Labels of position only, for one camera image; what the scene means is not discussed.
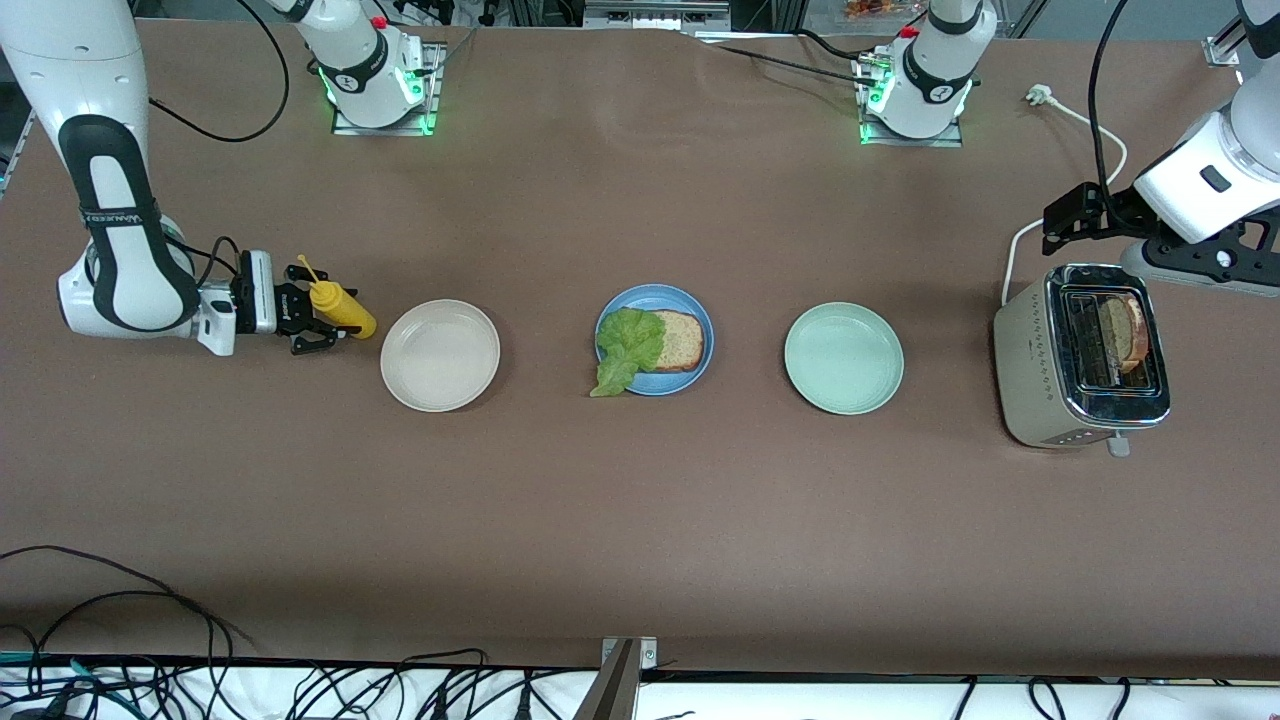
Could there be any white round plate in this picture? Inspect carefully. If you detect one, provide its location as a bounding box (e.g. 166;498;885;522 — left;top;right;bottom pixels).
380;299;501;413

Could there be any metal table edge bracket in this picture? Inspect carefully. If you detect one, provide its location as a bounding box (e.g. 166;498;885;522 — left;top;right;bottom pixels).
573;636;659;720

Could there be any aluminium frame profile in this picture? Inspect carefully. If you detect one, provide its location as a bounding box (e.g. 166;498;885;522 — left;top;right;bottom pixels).
1203;15;1251;69

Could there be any green lettuce leaf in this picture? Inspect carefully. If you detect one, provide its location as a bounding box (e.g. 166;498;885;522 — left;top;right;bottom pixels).
589;308;667;399

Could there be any silver two-slot toaster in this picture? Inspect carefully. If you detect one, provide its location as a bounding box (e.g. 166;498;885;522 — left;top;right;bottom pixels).
993;263;1173;459

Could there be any blue round plate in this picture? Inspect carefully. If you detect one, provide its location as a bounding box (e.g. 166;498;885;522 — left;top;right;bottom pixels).
594;284;715;397

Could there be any white toaster power cord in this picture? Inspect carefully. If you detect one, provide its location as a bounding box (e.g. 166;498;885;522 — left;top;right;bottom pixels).
1002;84;1129;307

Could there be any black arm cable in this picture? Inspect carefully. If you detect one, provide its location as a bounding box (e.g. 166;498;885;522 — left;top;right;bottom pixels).
1087;0;1131;216
148;0;291;293

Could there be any grey metal box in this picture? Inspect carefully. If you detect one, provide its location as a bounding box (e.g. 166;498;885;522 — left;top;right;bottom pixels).
583;0;733;31

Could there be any thin black looped cable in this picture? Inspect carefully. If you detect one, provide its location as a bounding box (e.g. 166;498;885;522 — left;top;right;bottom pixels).
0;545;256;720

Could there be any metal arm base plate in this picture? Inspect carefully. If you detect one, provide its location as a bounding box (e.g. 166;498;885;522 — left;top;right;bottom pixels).
332;40;446;137
858;48;967;149

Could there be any black table cable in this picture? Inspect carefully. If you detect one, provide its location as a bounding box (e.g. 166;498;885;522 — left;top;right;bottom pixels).
690;28;886;89

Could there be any green round plate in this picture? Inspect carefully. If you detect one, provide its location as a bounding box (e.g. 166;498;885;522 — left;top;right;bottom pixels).
784;302;905;416

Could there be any brown bread slice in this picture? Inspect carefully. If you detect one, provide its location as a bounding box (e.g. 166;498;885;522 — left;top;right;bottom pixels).
1098;297;1147;374
645;310;706;374

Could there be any yellow squeeze bottle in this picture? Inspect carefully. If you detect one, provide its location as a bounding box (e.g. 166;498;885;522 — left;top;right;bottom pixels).
296;254;379;341

